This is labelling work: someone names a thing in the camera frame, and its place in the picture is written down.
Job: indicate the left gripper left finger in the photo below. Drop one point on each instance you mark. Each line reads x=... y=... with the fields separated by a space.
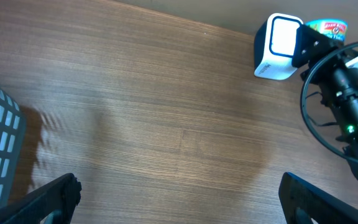
x=55 y=202

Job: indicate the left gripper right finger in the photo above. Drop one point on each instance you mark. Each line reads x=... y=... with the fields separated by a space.
x=302 y=202

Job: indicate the green labelled round container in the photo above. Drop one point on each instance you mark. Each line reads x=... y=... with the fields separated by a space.
x=333 y=28

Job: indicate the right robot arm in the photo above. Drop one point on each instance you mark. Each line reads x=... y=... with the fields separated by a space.
x=333 y=67

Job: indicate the white barcode scanner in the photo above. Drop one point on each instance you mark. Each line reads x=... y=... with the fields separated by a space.
x=274 y=46

